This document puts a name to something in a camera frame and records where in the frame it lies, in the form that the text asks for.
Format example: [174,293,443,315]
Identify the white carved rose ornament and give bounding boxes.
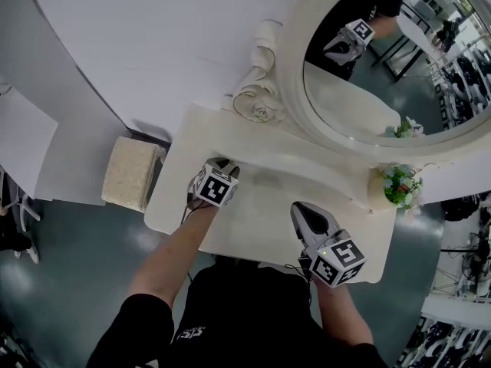
[232,19,288,125]

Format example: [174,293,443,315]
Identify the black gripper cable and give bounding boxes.
[283,262,313,284]
[180,189,204,226]

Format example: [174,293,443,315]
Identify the person's right forearm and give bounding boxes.
[313,280,375,347]

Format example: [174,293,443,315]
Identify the oval mirror with white frame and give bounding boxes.
[274,0,491,168]

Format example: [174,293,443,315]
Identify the white dressing table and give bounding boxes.
[143,103,399,285]

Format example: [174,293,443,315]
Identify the person's left forearm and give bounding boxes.
[128,199,222,314]

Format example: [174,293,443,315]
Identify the black bag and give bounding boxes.
[440,192,491,222]

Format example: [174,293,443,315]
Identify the black tripod stand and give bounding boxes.
[440,226,491,294]

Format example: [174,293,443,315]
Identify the beige upholstered stool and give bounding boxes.
[101,136,166,213]

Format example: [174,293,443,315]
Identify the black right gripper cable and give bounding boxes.
[283,262,313,284]

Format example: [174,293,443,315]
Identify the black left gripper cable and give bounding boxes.
[180,189,204,226]

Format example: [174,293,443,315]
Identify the person's black t-shirt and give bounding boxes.
[86,257,390,368]

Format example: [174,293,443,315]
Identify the white chair legs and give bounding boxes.
[10,189,42,232]

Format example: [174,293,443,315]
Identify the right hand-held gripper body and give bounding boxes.
[290,201,367,288]

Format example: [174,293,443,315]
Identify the potted artificial flowers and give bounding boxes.
[377,163,425,211]

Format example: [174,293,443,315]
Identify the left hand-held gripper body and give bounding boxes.
[190,157,242,208]

